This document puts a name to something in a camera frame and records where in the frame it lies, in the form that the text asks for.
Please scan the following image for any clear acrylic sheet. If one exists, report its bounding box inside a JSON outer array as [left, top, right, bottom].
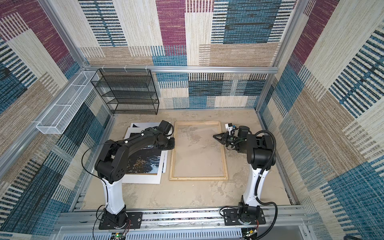
[[173, 124, 225, 178]]

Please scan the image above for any wooden picture frame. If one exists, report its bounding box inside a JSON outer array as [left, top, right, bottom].
[[169, 120, 229, 182]]

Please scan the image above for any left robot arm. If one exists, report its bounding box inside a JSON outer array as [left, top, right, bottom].
[[95, 121, 175, 230]]

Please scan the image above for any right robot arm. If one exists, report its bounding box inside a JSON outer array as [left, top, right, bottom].
[[213, 124, 276, 226]]

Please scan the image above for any waterfall photo with white border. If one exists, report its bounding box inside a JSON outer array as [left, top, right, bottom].
[[122, 146, 168, 184]]

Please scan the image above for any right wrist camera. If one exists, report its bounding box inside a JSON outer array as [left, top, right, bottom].
[[225, 123, 238, 136]]

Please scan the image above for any black wire shelf rack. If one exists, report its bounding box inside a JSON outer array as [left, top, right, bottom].
[[91, 69, 160, 115]]

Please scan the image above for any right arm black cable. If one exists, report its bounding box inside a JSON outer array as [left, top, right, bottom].
[[218, 129, 279, 240]]

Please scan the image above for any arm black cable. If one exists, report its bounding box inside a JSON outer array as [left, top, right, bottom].
[[80, 148, 133, 240], [218, 129, 279, 240]]

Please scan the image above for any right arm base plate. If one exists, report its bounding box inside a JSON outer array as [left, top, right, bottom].
[[221, 206, 266, 226]]

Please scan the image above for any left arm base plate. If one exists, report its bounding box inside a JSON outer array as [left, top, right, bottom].
[[98, 211, 143, 230]]

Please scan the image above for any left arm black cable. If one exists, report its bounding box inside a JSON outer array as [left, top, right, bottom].
[[80, 148, 133, 240]]

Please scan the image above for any aluminium front rail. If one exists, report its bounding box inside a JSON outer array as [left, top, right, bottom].
[[50, 205, 310, 240]]

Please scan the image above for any white mesh wall basket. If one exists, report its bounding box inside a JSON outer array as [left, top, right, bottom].
[[36, 71, 96, 135]]

